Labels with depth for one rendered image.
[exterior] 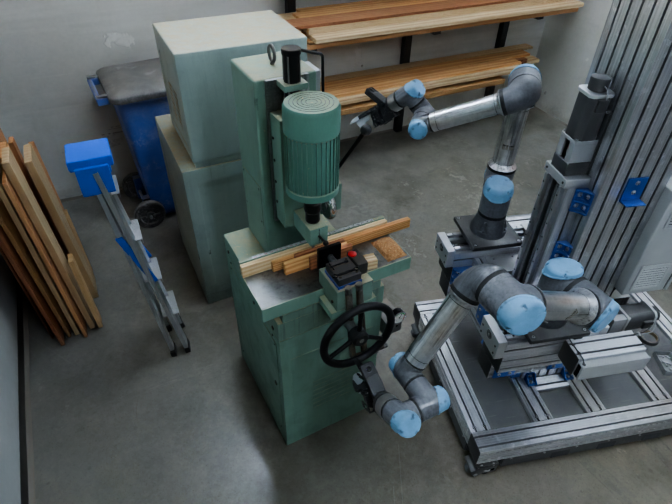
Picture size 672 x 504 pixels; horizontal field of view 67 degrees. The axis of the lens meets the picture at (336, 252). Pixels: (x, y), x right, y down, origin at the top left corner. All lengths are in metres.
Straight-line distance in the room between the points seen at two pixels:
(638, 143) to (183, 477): 2.12
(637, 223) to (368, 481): 1.46
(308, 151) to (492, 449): 1.40
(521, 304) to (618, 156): 0.65
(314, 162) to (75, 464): 1.72
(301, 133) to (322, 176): 0.16
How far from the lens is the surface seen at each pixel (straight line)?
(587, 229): 1.96
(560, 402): 2.53
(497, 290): 1.41
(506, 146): 2.19
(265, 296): 1.76
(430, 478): 2.42
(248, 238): 2.16
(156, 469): 2.50
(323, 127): 1.52
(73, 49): 3.76
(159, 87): 3.25
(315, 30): 3.59
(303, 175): 1.60
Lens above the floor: 2.14
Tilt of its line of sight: 40 degrees down
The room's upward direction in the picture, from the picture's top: 1 degrees clockwise
